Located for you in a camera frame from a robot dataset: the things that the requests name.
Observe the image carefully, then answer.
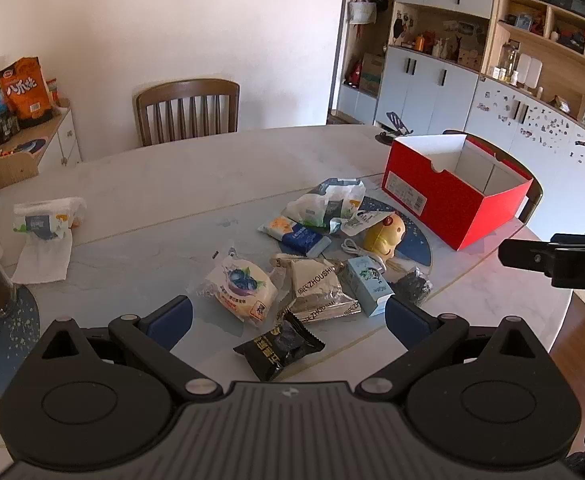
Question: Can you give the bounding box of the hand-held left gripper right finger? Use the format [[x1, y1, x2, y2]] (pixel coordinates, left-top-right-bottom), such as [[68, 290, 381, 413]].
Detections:
[[355, 295, 545, 402]]

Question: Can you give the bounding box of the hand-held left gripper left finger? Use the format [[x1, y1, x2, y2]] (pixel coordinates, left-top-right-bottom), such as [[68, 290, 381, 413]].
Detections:
[[40, 295, 224, 402]]

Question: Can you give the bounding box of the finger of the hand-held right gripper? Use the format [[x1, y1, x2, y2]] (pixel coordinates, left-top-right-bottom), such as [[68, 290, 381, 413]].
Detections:
[[501, 237, 558, 275]]

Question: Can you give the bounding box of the black textured pouch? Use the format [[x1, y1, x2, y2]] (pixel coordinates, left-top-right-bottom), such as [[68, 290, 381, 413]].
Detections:
[[392, 266, 434, 309]]

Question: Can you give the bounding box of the light blue small carton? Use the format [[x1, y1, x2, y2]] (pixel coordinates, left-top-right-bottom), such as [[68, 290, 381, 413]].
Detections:
[[345, 255, 395, 318]]

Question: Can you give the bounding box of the white bread packet blue label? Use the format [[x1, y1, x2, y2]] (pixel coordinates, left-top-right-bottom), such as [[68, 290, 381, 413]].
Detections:
[[187, 249, 279, 329]]

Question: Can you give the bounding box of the yellow spotted animal toy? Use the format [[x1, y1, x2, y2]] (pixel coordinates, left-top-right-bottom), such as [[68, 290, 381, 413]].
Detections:
[[363, 212, 407, 261]]

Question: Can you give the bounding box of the white cable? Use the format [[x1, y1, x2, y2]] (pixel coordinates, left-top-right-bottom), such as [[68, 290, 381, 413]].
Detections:
[[341, 237, 389, 273]]

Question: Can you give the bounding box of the red cardboard box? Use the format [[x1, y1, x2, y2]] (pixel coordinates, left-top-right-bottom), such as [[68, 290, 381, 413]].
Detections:
[[381, 132, 535, 252]]

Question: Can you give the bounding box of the white printed sachet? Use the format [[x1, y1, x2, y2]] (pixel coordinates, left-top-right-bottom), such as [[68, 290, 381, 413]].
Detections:
[[339, 210, 390, 236]]

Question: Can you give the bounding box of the black snack packet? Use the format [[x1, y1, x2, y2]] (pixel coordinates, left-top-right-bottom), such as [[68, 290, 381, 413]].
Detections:
[[233, 310, 325, 382]]

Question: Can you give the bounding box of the small blue orange packet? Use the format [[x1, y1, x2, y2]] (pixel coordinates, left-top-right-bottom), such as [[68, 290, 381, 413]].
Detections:
[[258, 215, 333, 257]]

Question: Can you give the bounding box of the white green snack bag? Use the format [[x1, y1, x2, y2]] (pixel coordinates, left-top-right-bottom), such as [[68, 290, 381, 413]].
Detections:
[[285, 178, 366, 233]]

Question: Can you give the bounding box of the white marble desktop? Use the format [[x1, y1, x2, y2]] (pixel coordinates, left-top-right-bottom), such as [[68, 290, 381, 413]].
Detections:
[[0, 125, 573, 466]]

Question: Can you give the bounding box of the wooden slat-back chair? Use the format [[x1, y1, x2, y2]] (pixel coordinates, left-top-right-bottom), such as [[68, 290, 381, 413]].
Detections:
[[442, 130, 544, 223], [133, 79, 240, 148]]

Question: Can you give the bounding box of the white tissue sheet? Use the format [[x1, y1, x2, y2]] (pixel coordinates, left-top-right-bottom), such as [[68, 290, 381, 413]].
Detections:
[[11, 232, 73, 285]]

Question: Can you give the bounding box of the round blue speckled placemat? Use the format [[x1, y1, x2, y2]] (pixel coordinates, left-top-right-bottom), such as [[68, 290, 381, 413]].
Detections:
[[0, 284, 40, 396]]

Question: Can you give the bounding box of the opened white tissue pack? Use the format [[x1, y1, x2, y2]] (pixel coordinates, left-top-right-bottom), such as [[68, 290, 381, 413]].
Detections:
[[13, 196, 87, 241]]

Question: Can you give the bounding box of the purple phone stand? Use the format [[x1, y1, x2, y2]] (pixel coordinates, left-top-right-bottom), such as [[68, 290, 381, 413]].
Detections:
[[375, 110, 415, 147]]

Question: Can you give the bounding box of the white wooden side cabinet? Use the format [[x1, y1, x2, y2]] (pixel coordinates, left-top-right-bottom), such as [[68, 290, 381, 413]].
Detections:
[[0, 97, 82, 191]]

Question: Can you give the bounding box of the round blue dish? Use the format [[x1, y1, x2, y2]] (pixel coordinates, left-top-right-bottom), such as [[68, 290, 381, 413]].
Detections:
[[10, 137, 48, 158]]

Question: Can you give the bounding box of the brown cardboard box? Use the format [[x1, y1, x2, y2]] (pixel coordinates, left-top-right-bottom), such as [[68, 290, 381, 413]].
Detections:
[[359, 52, 385, 96]]

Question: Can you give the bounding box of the dark printed package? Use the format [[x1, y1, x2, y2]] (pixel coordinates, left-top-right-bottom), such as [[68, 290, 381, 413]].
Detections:
[[0, 110, 20, 143]]

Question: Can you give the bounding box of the orange snack bag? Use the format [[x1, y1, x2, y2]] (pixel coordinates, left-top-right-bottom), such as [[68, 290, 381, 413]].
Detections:
[[0, 56, 53, 128]]

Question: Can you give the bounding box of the hanging tote bag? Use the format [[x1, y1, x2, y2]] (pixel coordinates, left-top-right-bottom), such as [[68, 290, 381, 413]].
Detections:
[[347, 0, 377, 25]]

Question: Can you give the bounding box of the large white wood wall cabinet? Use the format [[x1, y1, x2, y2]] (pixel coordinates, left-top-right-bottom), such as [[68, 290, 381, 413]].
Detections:
[[329, 0, 585, 221]]

